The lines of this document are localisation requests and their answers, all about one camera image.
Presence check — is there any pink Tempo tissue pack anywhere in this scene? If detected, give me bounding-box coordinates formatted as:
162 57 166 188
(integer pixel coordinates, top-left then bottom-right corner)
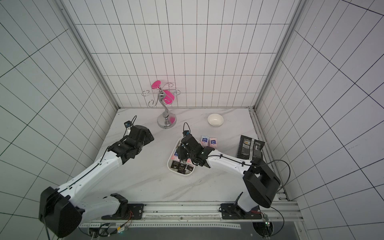
201 136 209 147
171 151 180 162
209 138 218 149

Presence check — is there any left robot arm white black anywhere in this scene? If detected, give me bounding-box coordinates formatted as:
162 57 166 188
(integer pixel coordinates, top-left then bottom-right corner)
39 125 154 238

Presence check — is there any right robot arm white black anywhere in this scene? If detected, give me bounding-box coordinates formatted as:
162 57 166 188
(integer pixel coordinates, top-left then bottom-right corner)
175 134 281 213

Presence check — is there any white storage box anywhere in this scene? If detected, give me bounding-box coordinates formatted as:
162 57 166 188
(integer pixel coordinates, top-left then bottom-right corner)
167 138 196 177

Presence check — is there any black tissue pack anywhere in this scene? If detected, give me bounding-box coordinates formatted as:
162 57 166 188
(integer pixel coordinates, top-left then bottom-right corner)
186 165 194 172
171 161 180 170

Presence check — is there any chrome cup holder stand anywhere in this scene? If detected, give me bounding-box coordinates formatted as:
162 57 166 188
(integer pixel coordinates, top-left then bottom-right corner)
142 83 181 129

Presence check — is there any white ceramic bowl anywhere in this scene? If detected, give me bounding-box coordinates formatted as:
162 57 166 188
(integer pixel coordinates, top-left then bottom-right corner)
207 114 224 127

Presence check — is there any pink cup lower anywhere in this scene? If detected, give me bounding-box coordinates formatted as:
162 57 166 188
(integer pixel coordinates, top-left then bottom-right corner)
163 90 175 105

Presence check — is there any pink cup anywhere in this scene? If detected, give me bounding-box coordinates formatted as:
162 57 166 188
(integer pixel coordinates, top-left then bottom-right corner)
163 90 175 105
151 80 162 90

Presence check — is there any pink cup upper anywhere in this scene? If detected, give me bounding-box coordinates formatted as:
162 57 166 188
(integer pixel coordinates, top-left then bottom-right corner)
151 80 162 90

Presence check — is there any black snack bag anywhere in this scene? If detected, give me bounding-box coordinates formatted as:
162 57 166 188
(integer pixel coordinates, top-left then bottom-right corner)
251 139 265 160
237 135 255 160

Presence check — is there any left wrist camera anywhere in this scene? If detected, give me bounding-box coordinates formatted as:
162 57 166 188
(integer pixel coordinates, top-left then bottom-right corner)
124 121 132 128

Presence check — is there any aluminium mounting rail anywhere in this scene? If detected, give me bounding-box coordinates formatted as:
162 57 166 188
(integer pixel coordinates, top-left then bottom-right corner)
79 201 304 230

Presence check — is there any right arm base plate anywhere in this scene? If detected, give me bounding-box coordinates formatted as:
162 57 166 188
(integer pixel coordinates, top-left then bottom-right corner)
219 203 263 220

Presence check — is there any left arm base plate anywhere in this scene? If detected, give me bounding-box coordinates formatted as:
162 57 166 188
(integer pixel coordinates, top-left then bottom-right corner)
102 204 145 221

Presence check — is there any left base cable bundle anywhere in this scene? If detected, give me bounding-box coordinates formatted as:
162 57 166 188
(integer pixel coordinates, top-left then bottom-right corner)
76 208 134 238

